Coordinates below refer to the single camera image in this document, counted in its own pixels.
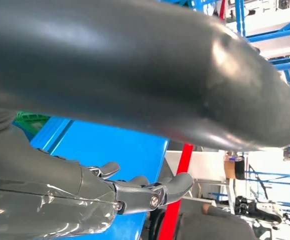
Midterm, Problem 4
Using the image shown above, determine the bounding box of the green plastic crate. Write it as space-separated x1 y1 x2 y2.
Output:
14 111 51 136

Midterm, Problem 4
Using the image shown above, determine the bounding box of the blue low shelf platform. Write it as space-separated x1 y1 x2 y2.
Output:
11 116 170 240

